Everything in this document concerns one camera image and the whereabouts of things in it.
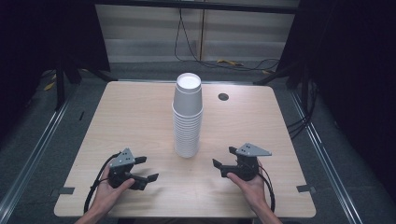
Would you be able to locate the dark round table grommet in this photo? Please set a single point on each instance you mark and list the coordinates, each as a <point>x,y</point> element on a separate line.
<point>223,96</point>

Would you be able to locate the metal floor rail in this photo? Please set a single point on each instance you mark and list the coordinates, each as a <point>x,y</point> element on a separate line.
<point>34,155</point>
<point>327,155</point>

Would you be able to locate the black curtain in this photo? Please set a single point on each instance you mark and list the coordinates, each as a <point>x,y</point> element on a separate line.
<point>37,37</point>
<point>355,62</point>

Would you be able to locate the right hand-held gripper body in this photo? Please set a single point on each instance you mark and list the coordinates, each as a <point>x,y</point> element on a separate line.
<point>246,166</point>

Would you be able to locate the black metal stand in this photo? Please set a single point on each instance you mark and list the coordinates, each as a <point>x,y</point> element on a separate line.
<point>303,84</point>
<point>59,87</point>

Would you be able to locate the person's right hand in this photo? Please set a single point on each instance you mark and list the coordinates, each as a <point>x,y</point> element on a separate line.
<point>252,189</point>

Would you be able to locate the stack of white paper cups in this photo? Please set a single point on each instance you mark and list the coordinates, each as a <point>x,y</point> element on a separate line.
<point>186,124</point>

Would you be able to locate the black overhead bar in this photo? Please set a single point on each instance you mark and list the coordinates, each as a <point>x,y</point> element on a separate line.
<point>199,5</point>

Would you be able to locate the short yellow floor strip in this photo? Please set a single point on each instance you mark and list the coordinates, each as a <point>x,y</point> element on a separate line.
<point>49,86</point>

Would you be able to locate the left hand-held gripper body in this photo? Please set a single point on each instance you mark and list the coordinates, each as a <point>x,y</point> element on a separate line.
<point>123,161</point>

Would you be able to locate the long yellow floor strip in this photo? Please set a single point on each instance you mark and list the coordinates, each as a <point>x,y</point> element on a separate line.
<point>229,62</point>

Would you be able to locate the grey tape strip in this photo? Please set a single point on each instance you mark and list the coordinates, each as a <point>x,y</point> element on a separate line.
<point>305,188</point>
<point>66,190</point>

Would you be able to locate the person's left hand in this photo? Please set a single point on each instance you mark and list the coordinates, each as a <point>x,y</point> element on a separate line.
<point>109,193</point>

